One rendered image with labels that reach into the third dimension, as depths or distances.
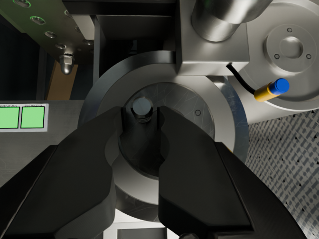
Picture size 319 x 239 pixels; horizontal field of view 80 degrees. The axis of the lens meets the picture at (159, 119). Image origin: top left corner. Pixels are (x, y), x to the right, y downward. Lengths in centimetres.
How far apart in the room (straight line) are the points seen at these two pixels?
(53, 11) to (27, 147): 32
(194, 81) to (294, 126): 18
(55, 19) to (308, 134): 44
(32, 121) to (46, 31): 22
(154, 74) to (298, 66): 13
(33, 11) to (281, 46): 38
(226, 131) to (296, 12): 14
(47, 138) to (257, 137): 47
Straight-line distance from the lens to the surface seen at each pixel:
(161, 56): 18
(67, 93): 227
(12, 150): 59
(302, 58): 23
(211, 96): 17
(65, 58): 56
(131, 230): 61
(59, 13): 42
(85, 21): 21
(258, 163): 39
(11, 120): 59
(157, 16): 19
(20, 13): 45
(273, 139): 35
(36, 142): 56
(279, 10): 24
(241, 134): 18
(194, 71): 16
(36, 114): 56
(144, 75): 16
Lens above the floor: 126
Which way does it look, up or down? 8 degrees down
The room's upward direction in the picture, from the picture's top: 179 degrees clockwise
